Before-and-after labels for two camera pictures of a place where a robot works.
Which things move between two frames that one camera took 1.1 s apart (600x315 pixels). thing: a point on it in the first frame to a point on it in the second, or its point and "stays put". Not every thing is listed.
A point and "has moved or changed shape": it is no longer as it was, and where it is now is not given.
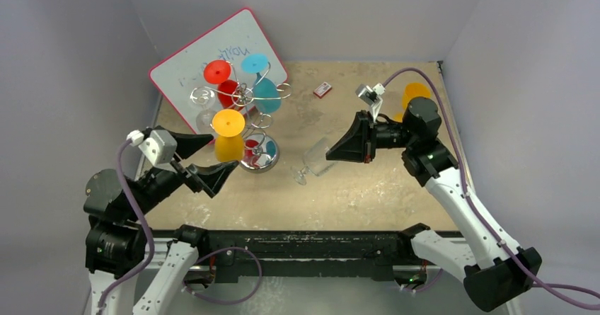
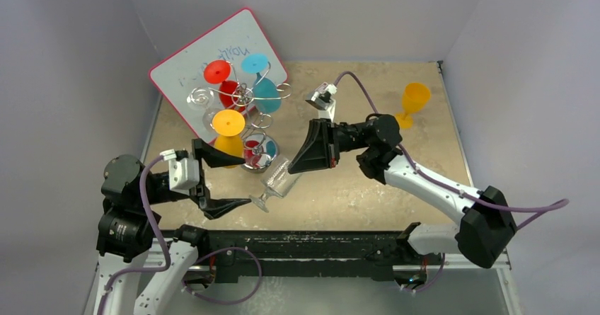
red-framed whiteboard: [238, 37] stays put
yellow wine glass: [228, 125] stays put
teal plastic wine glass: [266, 96] stays put
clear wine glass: [315, 161] has moved or changed shape
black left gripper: [211, 177] to [216, 158]
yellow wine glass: [412, 90] stays put
